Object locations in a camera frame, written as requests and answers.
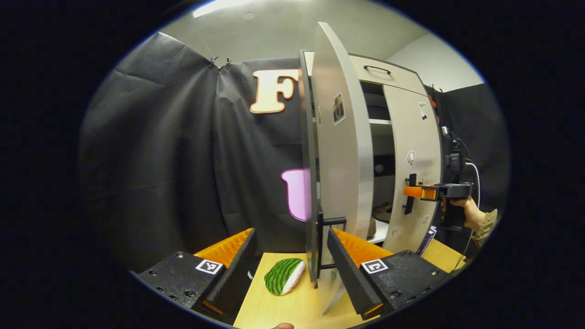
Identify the grey door with headphones sticker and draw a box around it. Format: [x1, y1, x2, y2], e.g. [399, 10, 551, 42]
[382, 84, 444, 254]

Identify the watermelon slice toy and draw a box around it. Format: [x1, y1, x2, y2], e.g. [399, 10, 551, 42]
[264, 258, 306, 297]

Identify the grey door with camera sticker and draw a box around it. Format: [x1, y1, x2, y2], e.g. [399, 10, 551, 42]
[298, 22, 375, 316]

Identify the cream cabinet drawer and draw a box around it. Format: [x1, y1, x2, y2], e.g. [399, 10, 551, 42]
[303, 51, 429, 96]

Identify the grey shoe cabinet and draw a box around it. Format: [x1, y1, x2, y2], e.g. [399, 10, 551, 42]
[302, 50, 430, 245]

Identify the black backdrop cloth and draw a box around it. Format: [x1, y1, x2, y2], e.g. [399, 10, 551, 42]
[78, 31, 320, 275]
[427, 82, 510, 256]

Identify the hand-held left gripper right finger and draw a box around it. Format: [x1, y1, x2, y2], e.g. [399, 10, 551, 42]
[327, 228, 454, 320]

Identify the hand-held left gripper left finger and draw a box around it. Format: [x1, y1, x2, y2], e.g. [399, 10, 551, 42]
[133, 228, 257, 320]

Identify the white cable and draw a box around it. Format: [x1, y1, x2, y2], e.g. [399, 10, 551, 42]
[450, 161, 481, 274]

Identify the large ceiling light panel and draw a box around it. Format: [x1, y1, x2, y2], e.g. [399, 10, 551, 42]
[192, 0, 259, 19]

